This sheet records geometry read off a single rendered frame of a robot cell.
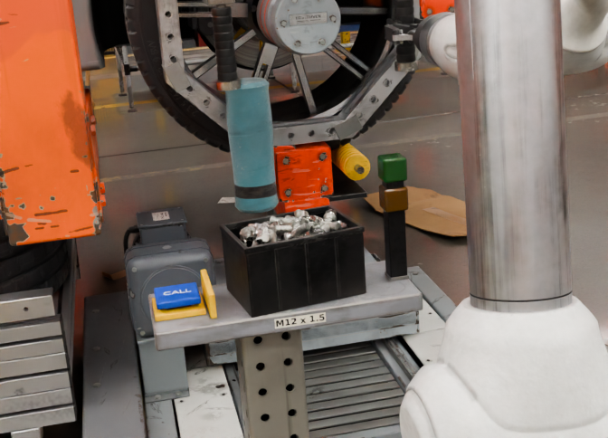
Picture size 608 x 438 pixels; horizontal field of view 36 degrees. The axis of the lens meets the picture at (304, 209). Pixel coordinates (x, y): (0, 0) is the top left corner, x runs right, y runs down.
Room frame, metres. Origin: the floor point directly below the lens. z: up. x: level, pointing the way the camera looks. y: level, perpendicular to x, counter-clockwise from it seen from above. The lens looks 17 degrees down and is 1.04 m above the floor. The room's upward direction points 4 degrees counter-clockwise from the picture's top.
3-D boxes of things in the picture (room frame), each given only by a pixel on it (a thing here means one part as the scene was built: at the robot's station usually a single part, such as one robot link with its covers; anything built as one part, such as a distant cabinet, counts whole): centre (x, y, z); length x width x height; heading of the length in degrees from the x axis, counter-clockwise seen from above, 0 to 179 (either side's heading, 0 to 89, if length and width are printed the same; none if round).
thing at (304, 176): (2.02, 0.01, 0.48); 0.16 x 0.12 x 0.17; 11
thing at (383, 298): (1.44, 0.05, 0.44); 0.43 x 0.17 x 0.03; 101
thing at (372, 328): (2.15, 0.03, 0.13); 0.50 x 0.36 x 0.10; 101
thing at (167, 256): (1.98, 0.31, 0.26); 0.42 x 0.18 x 0.35; 11
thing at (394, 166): (1.48, -0.15, 0.64); 0.04 x 0.04 x 0.04; 11
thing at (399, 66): (1.78, -0.21, 0.83); 0.04 x 0.04 x 0.16
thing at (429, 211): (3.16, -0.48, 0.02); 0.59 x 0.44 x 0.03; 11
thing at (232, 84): (1.72, 0.12, 0.83); 0.04 x 0.04 x 0.16
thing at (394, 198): (1.48, -0.15, 0.59); 0.04 x 0.04 x 0.04; 11
